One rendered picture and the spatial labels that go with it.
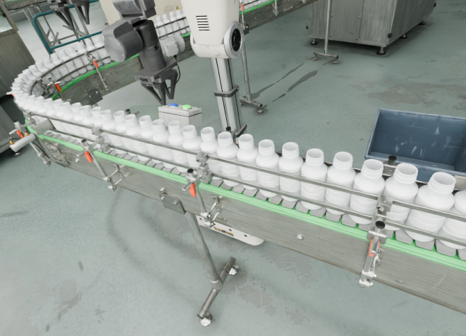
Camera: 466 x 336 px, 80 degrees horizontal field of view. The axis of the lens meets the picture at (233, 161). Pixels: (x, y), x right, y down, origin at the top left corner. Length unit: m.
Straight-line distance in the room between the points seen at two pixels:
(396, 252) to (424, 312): 1.09
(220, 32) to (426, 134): 0.92
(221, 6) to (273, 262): 1.40
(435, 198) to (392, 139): 0.70
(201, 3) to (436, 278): 1.20
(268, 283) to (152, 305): 0.68
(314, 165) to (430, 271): 0.34
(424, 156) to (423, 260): 0.69
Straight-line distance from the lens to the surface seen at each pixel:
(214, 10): 1.29
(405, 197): 0.65
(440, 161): 1.38
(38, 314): 2.22
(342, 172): 0.64
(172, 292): 1.84
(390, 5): 4.21
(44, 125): 1.38
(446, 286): 0.82
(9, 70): 5.83
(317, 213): 0.74
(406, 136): 1.31
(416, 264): 0.76
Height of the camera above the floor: 1.57
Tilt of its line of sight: 40 degrees down
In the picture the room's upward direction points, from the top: 11 degrees counter-clockwise
